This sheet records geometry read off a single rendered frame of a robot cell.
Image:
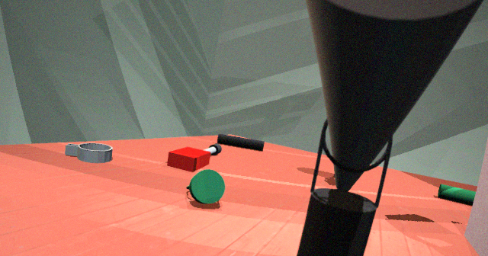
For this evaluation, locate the green cylinder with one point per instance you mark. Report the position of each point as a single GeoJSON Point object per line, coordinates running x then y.
{"type": "Point", "coordinates": [456, 194]}

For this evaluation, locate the green round disc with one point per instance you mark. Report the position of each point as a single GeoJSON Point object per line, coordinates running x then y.
{"type": "Point", "coordinates": [207, 186]}

